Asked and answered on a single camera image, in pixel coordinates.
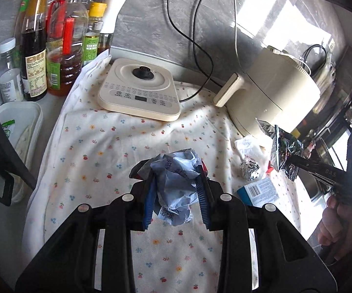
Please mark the yellow cap green label bottle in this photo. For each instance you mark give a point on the yellow cap green label bottle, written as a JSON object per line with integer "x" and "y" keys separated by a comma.
{"x": 91, "y": 45}

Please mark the cream induction cooker base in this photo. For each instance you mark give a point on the cream induction cooker base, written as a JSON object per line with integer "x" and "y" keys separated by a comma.
{"x": 127, "y": 97}

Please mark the white plastic container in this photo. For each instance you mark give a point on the white plastic container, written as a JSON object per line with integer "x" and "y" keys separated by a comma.
{"x": 26, "y": 134}

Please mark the cream air fryer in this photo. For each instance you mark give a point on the cream air fryer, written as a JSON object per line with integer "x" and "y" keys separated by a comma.
{"x": 273, "y": 91}

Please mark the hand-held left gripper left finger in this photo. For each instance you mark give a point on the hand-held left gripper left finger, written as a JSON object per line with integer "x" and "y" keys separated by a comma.
{"x": 151, "y": 201}

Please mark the clear jar white lid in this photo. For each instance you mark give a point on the clear jar white lid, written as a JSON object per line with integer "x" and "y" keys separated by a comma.
{"x": 9, "y": 82}

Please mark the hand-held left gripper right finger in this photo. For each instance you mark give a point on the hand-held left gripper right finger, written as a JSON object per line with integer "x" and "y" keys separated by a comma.
{"x": 202, "y": 198}

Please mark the crumpled foil ball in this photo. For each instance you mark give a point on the crumpled foil ball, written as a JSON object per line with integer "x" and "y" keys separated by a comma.
{"x": 249, "y": 169}

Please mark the shiny snack wrapper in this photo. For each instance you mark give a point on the shiny snack wrapper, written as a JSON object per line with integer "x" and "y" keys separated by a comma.
{"x": 282, "y": 146}

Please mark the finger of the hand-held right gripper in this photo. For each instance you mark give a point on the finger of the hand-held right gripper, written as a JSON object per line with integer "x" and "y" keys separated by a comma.
{"x": 336, "y": 183}
{"x": 316, "y": 166}

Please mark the green label sauce bottle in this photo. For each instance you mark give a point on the green label sauce bottle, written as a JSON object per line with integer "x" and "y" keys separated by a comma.
{"x": 23, "y": 12}

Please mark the person's right hand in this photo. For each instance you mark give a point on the person's right hand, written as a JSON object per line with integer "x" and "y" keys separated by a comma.
{"x": 343, "y": 222}

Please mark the blue white carton box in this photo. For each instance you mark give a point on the blue white carton box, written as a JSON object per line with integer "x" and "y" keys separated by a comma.
{"x": 258, "y": 192}

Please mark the blue white paper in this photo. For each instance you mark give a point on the blue white paper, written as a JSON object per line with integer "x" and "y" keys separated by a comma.
{"x": 176, "y": 186}

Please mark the floral tablecloth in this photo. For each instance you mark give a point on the floral tablecloth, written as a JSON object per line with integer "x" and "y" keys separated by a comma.
{"x": 102, "y": 146}

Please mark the crumpled clear plastic wrapper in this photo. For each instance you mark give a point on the crumpled clear plastic wrapper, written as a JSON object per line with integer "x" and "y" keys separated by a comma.
{"x": 247, "y": 146}

